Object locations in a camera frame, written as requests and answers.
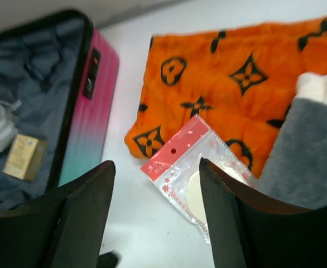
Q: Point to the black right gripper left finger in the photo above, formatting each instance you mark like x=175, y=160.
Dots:
x=62, y=228

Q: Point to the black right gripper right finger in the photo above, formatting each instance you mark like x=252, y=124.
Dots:
x=250, y=229

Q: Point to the small yellow box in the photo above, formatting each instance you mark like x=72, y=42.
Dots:
x=25, y=157

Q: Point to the grey and cream fleece garment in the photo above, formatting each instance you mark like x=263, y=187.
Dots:
x=296, y=169

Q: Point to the makeup puff plastic packet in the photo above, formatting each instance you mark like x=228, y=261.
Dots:
x=174, y=168

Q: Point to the orange patterned towel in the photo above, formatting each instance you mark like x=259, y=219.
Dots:
x=240, y=81

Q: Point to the pink and teal suitcase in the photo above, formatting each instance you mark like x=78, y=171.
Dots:
x=57, y=77

